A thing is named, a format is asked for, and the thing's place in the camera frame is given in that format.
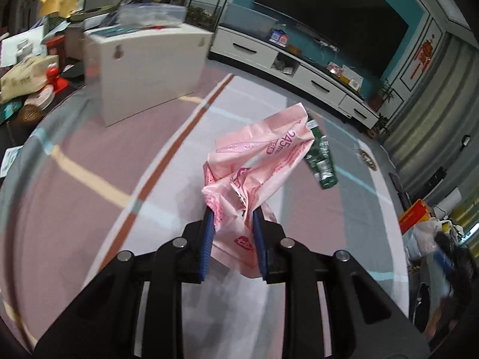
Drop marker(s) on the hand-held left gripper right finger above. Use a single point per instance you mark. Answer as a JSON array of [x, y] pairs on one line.
[[260, 239]]

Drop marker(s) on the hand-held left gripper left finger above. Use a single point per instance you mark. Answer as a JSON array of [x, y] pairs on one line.
[[207, 239]]

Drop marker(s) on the pink plastic bag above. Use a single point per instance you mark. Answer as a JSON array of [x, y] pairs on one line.
[[262, 157]]

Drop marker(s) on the pink grey patterned cloth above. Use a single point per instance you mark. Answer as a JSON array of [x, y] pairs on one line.
[[112, 213]]

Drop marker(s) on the dark green packet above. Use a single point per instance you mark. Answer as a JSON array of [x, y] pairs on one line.
[[322, 157]]

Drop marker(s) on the red shopping bag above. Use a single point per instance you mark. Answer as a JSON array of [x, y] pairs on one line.
[[413, 215]]

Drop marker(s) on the translucent white filled bag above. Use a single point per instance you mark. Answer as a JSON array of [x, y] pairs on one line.
[[423, 239]]

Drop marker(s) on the small potted floor plant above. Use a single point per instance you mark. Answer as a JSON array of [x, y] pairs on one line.
[[380, 125]]

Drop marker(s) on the white television cabinet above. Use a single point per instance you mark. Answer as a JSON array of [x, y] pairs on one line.
[[292, 71]]

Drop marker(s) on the white board box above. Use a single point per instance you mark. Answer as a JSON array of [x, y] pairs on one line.
[[149, 67]]

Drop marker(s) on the white printed box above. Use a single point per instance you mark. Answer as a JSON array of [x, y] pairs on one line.
[[351, 78]]

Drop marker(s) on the pink small box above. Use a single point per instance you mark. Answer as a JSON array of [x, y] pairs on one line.
[[333, 69]]

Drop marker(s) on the potted green plant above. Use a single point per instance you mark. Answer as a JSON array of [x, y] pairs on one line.
[[383, 95]]

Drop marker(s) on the grey curtain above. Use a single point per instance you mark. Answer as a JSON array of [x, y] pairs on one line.
[[430, 131]]

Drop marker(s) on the clear glass tank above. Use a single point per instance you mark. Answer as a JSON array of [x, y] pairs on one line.
[[247, 22]]

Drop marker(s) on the brown woven object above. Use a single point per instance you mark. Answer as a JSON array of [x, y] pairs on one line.
[[30, 113]]

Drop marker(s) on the red white figurine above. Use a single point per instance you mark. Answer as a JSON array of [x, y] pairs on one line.
[[56, 78]]

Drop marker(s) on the black television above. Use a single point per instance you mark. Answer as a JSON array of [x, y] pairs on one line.
[[329, 18]]

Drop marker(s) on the clear plastic container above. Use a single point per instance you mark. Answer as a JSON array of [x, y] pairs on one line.
[[149, 13]]

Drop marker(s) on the beige tissue pack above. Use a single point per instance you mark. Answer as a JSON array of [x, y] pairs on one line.
[[28, 78]]

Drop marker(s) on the red knot wall decoration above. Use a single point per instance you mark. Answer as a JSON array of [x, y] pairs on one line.
[[424, 54]]

